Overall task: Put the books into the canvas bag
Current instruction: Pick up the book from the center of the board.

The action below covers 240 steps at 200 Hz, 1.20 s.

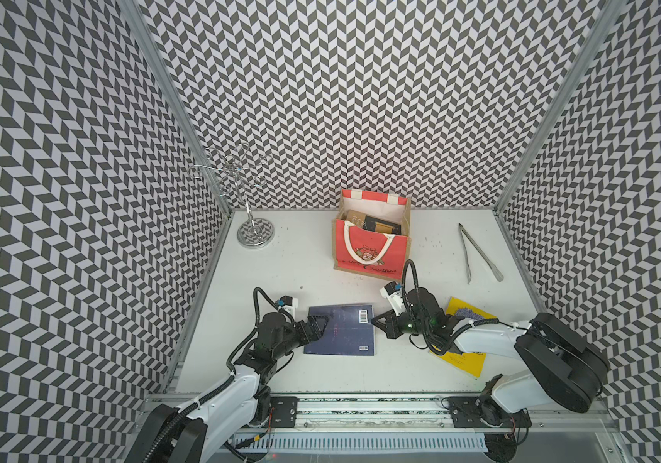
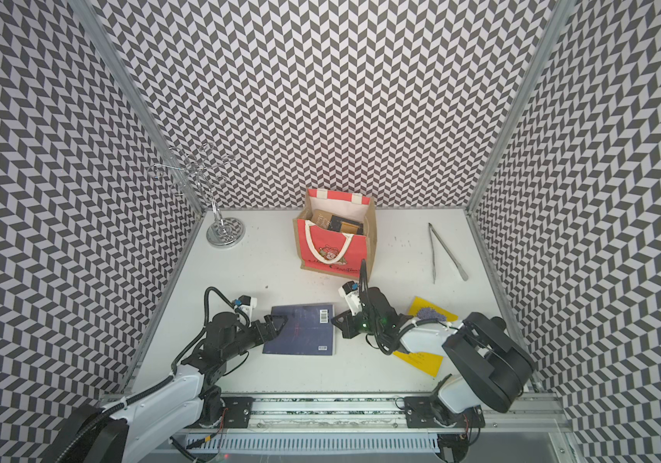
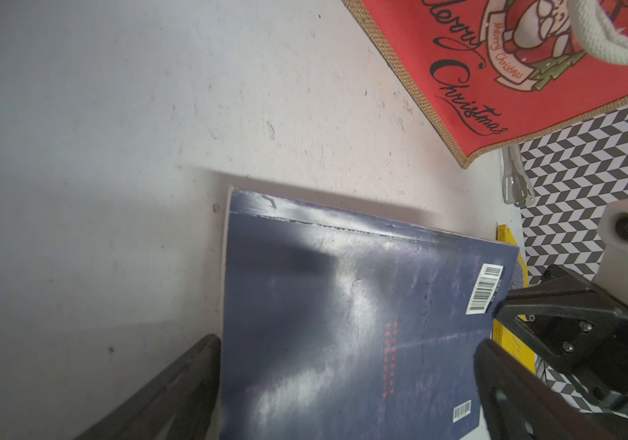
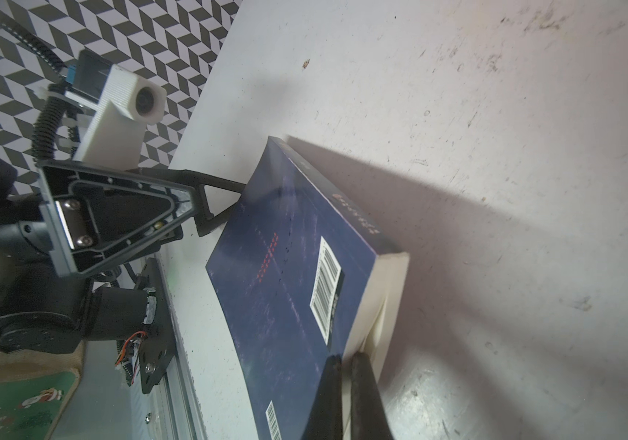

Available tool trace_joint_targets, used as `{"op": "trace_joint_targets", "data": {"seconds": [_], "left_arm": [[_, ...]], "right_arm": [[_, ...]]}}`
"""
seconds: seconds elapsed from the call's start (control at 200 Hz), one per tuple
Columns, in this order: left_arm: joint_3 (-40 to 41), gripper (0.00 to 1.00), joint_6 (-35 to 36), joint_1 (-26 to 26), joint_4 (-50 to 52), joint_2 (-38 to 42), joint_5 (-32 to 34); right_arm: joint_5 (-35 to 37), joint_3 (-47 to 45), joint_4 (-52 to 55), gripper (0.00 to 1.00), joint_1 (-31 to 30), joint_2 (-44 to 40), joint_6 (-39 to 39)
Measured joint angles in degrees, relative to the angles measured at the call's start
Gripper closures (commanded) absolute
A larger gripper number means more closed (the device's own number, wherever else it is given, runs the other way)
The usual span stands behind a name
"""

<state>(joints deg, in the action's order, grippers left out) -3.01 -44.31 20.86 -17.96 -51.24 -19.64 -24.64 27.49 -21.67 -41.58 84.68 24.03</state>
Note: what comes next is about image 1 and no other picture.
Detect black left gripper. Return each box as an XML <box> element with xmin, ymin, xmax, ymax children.
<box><xmin>273</xmin><ymin>314</ymin><xmax>330</xmax><ymax>361</ymax></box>

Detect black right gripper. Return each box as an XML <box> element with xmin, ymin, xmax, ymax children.
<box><xmin>369</xmin><ymin>309</ymin><xmax>431</xmax><ymax>341</ymax></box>

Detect red burlap Christmas bag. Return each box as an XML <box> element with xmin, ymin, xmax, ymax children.
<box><xmin>332</xmin><ymin>189</ymin><xmax>412</xmax><ymax>281</ymax></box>

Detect yellow book blue illustration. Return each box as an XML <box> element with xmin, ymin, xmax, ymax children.
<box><xmin>441</xmin><ymin>297</ymin><xmax>494</xmax><ymax>379</ymax></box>

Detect brown cover book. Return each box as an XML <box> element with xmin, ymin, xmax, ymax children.
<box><xmin>344</xmin><ymin>209</ymin><xmax>404</xmax><ymax>237</ymax></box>

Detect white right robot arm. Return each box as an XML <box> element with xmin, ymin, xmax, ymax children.
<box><xmin>371</xmin><ymin>282</ymin><xmax>610</xmax><ymax>428</ymax></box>

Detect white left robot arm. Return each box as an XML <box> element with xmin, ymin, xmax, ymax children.
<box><xmin>125</xmin><ymin>311</ymin><xmax>331</xmax><ymax>462</ymax></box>

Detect stainless steel kitchen tongs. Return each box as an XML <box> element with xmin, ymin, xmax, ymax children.
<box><xmin>458</xmin><ymin>223</ymin><xmax>504</xmax><ymax>285</ymax></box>

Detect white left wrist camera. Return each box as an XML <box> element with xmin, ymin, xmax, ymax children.
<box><xmin>276</xmin><ymin>295</ymin><xmax>299</xmax><ymax>318</ymax></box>

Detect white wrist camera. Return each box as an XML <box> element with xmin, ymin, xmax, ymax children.
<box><xmin>276</xmin><ymin>295</ymin><xmax>299</xmax><ymax>318</ymax></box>
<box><xmin>380</xmin><ymin>281</ymin><xmax>406</xmax><ymax>316</ymax></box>

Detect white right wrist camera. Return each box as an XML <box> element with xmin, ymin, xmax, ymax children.
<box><xmin>380</xmin><ymin>281</ymin><xmax>406</xmax><ymax>316</ymax></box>

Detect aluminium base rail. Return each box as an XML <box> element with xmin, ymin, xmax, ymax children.
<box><xmin>228</xmin><ymin>393</ymin><xmax>633</xmax><ymax>462</ymax></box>

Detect chrome wire jewelry stand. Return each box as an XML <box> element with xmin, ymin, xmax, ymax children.
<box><xmin>190</xmin><ymin>143</ymin><xmax>276</xmax><ymax>250</ymax></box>

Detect aluminium corner frame post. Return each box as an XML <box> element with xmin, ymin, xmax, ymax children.
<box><xmin>117</xmin><ymin>0</ymin><xmax>232</xmax><ymax>215</ymax></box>

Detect right aluminium corner post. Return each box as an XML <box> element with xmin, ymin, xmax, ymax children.
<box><xmin>494</xmin><ymin>0</ymin><xmax>627</xmax><ymax>215</ymax></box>

